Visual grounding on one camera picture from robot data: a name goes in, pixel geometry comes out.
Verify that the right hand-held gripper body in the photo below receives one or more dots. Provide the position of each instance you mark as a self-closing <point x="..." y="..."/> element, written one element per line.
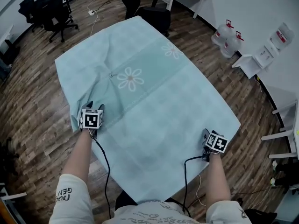
<point x="217" y="143"/>

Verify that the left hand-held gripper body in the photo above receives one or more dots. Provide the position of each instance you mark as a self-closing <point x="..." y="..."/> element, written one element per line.
<point x="91" y="120"/>

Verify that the light blue flowered tablecloth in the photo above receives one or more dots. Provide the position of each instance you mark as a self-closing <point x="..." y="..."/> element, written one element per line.
<point x="151" y="106"/>

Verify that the person's left forearm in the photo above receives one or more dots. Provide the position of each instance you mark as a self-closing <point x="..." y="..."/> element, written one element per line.
<point x="78" y="157"/>

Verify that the person's right forearm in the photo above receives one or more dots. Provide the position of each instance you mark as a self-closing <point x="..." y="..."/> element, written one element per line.
<point x="217" y="181"/>

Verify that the small white desk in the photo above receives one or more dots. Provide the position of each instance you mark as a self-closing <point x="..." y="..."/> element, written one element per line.
<point x="289" y="125"/>

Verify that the black swivel chair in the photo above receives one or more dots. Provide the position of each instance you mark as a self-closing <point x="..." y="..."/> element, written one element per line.
<point x="259" y="216"/>

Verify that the person's black trousers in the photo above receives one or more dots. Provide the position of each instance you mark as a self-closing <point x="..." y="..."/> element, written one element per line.
<point x="125" y="200"/>

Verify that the white water dispenser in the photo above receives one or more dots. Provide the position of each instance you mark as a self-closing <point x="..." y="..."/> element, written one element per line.
<point x="254" y="62"/>

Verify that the small white power strip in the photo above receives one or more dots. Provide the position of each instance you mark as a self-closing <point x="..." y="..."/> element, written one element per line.
<point x="91" y="12"/>

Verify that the person's white printed shirt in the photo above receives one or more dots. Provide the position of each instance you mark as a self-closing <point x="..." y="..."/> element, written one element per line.
<point x="154" y="214"/>

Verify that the clear water jug red cap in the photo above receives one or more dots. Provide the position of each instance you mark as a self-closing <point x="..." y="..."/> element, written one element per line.
<point x="222" y="34"/>
<point x="231" y="46"/>

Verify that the white desk with black legs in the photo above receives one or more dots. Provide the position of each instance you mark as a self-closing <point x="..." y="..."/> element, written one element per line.
<point x="7" y="45"/>

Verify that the black armrest office chair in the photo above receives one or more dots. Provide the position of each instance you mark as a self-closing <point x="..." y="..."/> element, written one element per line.
<point x="156" y="15"/>

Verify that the white flat board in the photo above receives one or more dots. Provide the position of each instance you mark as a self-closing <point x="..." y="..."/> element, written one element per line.
<point x="12" y="196"/>

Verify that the water jug with red label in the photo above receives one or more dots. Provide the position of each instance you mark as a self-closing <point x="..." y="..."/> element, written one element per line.
<point x="283" y="36"/>

